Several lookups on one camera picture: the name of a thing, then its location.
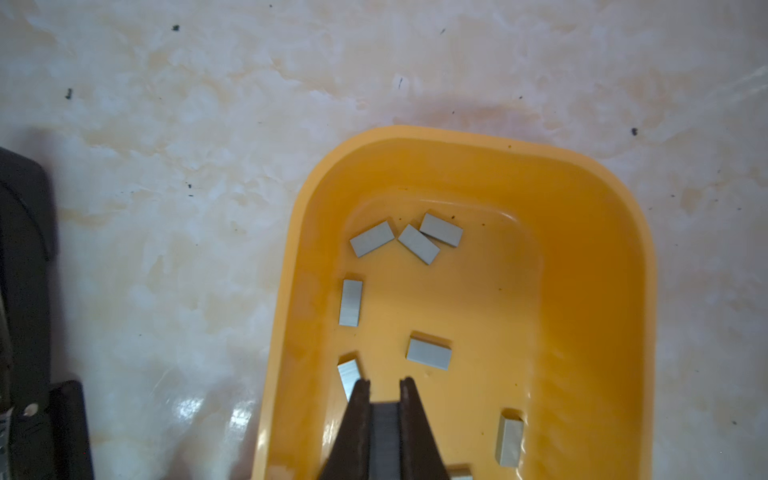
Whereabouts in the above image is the yellow plastic tray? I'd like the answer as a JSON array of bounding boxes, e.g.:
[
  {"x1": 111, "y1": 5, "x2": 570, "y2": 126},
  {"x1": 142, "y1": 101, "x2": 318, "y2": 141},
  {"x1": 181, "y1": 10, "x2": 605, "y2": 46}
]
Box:
[{"x1": 253, "y1": 126, "x2": 657, "y2": 479}]

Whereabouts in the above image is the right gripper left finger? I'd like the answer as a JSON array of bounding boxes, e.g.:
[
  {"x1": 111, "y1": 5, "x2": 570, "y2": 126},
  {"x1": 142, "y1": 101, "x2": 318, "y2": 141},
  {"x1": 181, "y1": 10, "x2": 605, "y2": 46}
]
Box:
[{"x1": 318, "y1": 379, "x2": 372, "y2": 480}]

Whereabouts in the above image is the black stapler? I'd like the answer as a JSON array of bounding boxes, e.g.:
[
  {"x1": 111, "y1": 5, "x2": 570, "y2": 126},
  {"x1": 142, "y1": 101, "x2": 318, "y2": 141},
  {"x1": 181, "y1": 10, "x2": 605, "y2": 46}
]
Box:
[{"x1": 1, "y1": 149, "x2": 94, "y2": 479}]

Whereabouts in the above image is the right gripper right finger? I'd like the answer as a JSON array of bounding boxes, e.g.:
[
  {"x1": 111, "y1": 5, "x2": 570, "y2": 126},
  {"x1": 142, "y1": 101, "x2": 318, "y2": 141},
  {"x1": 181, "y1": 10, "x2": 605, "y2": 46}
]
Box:
[{"x1": 399, "y1": 377, "x2": 450, "y2": 480}]

